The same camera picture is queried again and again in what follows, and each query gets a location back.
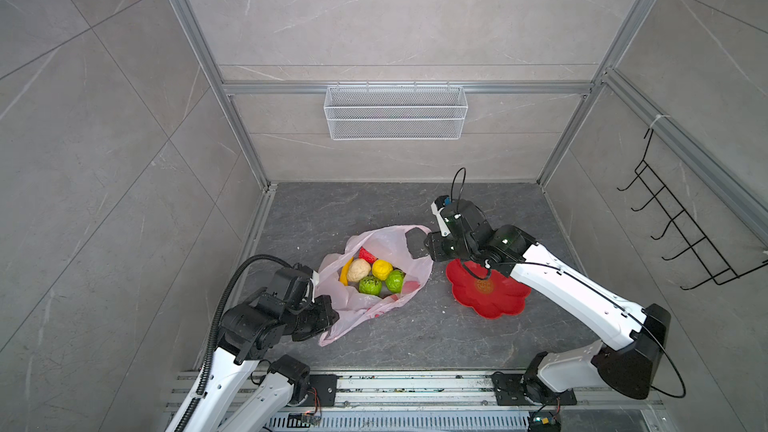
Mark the green fake lime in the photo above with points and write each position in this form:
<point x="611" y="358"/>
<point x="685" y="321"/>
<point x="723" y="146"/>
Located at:
<point x="395" y="281"/>

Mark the green fake kiwi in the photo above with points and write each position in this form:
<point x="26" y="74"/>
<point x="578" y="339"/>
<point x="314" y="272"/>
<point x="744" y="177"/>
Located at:
<point x="370" y="285"/>

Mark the yellow fake banana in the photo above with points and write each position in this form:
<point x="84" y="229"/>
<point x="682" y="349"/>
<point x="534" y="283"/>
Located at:
<point x="343" y="277"/>

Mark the cream fake fruit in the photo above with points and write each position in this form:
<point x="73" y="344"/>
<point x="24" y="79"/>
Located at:
<point x="357" y="270"/>

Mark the pink plastic bag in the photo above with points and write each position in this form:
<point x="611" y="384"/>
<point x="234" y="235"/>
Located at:
<point x="354" y="308"/>

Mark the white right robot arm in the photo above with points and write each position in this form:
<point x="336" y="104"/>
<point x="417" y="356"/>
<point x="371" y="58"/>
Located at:
<point x="631" y="338"/>

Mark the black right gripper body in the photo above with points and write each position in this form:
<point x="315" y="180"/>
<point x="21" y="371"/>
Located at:
<point x="447" y="247"/>

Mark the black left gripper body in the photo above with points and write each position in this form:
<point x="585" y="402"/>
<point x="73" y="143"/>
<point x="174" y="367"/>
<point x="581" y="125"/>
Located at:
<point x="309" y="319"/>

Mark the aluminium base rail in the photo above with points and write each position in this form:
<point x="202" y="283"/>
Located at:
<point x="459" y="400"/>

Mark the white wire mesh basket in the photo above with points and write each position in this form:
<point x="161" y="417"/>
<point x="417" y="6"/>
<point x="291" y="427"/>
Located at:
<point x="395" y="112"/>

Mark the red flower-shaped bowl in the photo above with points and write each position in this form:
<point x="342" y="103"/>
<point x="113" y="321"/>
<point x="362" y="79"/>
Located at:
<point x="492" y="298"/>

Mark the black wire hook rack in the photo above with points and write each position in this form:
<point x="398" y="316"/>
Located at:
<point x="678" y="218"/>

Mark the yellow fake lemon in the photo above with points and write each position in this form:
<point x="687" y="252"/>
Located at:
<point x="381" y="269"/>

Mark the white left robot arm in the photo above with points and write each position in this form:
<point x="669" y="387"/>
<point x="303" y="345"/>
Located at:
<point x="238" y="341"/>

